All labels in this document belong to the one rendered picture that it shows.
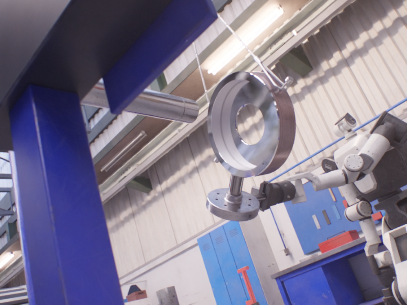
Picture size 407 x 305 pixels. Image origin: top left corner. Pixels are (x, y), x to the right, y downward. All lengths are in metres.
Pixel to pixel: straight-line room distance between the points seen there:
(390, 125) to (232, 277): 4.44
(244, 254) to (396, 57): 3.19
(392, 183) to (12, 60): 1.82
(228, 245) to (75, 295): 5.73
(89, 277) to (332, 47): 5.73
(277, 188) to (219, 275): 4.61
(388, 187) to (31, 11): 1.83
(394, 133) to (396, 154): 0.17
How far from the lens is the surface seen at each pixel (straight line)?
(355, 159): 1.84
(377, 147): 1.90
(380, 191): 2.06
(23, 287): 4.67
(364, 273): 5.56
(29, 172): 0.38
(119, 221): 9.08
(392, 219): 2.10
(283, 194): 1.71
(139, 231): 8.59
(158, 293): 4.25
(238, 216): 1.49
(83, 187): 0.37
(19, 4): 0.43
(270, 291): 5.87
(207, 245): 6.32
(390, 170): 2.06
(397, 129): 1.97
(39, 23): 0.38
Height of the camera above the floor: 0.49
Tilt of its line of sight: 23 degrees up
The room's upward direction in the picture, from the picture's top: 19 degrees counter-clockwise
